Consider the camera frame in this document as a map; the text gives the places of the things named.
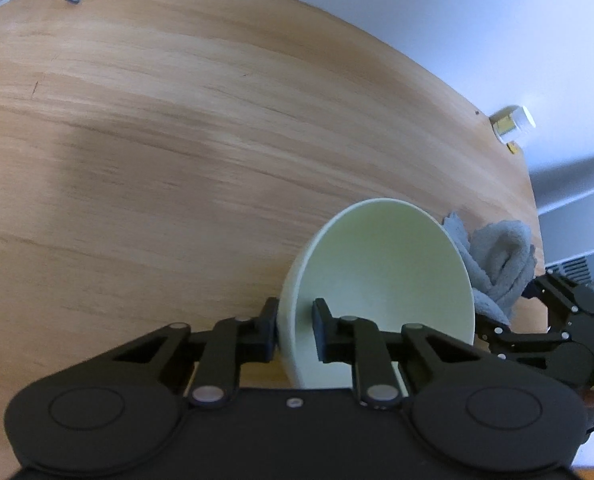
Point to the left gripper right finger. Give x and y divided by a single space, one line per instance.
359 343

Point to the small white pill bottle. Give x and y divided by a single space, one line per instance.
512 123

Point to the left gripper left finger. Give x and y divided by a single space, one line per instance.
219 354

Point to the yellow round tape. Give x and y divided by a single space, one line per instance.
512 147

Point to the grey pink cleaning cloth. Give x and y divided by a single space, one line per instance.
500 261

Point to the pale green bowl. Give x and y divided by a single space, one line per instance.
386 260

